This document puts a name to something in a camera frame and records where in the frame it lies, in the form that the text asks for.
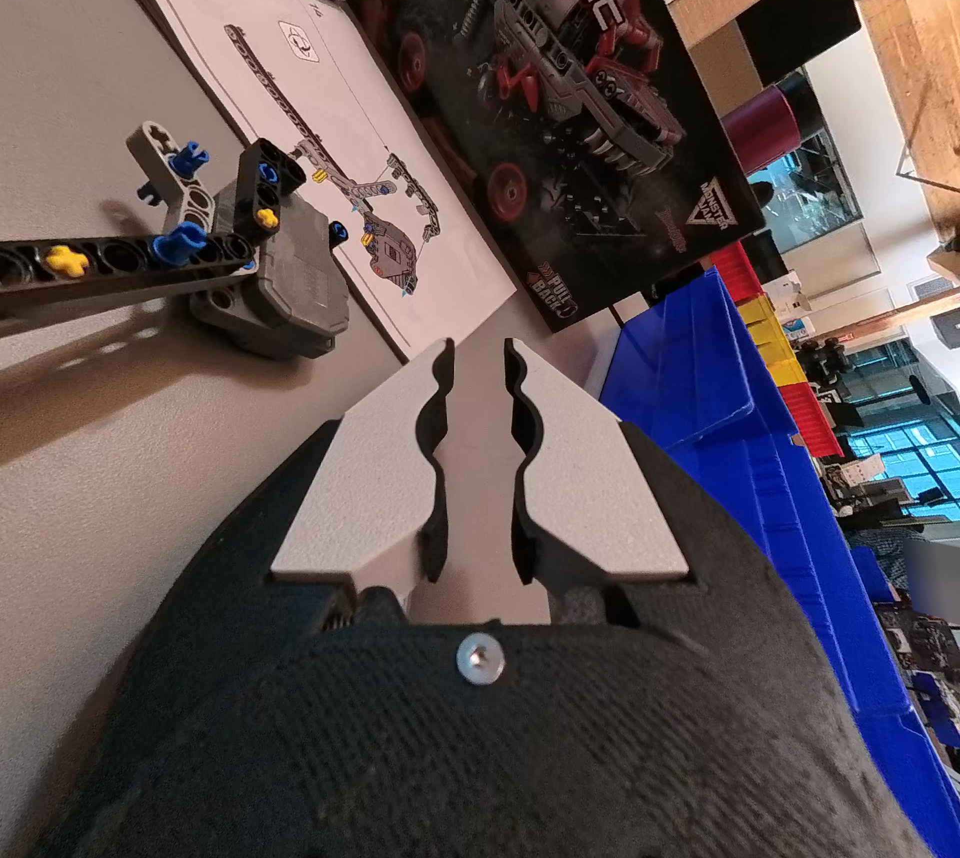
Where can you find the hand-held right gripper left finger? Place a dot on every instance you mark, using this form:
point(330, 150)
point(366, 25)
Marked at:
point(360, 490)

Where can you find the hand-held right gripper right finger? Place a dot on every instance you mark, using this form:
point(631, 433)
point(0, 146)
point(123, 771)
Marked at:
point(592, 490)

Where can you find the grey black toy brick assembly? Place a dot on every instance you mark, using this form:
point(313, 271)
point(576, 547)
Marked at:
point(300, 288)

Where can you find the large blue storage bin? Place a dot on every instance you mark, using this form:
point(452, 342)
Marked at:
point(720, 378)
point(922, 775)

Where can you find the red storage bin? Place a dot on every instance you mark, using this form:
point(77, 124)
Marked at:
point(739, 273)
point(814, 419)

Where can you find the row of yellow storage bins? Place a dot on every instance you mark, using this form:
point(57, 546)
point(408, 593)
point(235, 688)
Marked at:
point(772, 340)

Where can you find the small white boxes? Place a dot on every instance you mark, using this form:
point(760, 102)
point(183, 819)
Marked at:
point(791, 303)

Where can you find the maroon tumbler with black lid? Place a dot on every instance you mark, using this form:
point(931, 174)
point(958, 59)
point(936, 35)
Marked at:
point(761, 126)

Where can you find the black toy set box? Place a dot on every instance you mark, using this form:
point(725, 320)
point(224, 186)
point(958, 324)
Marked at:
point(525, 85)

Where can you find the white instruction booklet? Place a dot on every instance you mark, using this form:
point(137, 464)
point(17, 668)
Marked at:
point(315, 70)

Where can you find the black square panel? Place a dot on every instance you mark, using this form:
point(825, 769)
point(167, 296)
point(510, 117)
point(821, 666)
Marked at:
point(799, 10)

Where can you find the black wall speaker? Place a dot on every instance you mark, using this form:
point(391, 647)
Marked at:
point(946, 329)

